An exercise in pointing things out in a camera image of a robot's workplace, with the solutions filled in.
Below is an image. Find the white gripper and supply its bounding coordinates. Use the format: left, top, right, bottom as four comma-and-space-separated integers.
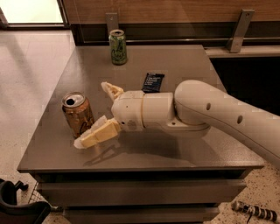
73, 82, 175, 149

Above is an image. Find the orange soda can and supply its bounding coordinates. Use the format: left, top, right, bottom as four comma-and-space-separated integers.
62, 92, 95, 138

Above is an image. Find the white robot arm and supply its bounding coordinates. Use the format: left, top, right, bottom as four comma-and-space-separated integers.
74, 80, 280, 166

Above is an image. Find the green soda can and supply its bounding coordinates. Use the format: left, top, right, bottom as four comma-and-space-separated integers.
108, 29, 127, 65

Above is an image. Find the dark blue snack bar wrapper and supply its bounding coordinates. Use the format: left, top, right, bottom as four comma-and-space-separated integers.
142, 73, 165, 93

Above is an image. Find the grey drawer cabinet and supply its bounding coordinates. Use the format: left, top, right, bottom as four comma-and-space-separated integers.
18, 45, 263, 224

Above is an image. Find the black chair base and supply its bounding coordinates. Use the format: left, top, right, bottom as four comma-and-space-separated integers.
0, 179, 51, 224

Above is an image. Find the black white striped stick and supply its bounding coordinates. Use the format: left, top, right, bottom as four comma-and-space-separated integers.
231, 200, 280, 224

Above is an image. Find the left metal wall bracket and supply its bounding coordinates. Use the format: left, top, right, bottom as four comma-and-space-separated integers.
106, 12, 119, 33

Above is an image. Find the metal wall bracket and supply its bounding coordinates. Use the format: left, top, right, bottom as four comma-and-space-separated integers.
106, 12, 119, 33
227, 9, 255, 53

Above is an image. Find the wire mesh basket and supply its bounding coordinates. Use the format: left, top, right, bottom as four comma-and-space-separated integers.
28, 183, 46, 204

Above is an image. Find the right metal wall bracket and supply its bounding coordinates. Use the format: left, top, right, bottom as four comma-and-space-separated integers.
227, 9, 255, 53

